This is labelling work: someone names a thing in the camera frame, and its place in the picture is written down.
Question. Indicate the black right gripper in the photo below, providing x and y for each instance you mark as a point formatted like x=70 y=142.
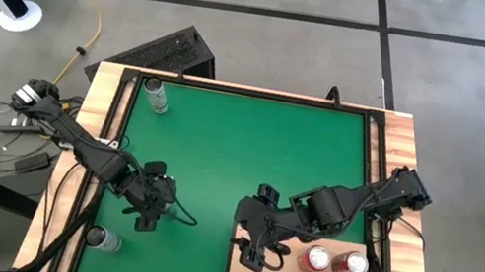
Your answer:
x=267 y=220

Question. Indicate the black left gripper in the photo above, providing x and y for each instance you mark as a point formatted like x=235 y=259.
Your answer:
x=153 y=190

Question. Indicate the white Celsius Tropical Vibe can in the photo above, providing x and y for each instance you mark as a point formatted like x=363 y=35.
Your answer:
x=106 y=240

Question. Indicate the red Fanta strawberry can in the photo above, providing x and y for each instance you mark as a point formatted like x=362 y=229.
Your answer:
x=314 y=259

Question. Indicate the red Coca-Cola can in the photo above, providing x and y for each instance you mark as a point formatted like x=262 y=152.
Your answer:
x=350 y=265

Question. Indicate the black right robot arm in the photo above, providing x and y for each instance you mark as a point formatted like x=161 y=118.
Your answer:
x=335 y=207

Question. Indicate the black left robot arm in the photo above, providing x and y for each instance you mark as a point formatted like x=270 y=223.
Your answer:
x=81 y=145

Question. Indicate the green table mat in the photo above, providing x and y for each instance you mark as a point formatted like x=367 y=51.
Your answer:
x=231 y=144

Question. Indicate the black power adapter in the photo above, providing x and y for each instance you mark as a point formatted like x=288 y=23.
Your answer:
x=33 y=163

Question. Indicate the black perforated box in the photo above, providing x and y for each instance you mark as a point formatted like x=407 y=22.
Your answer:
x=172 y=51

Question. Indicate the black metal table frame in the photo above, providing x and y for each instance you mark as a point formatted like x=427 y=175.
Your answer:
x=255 y=93

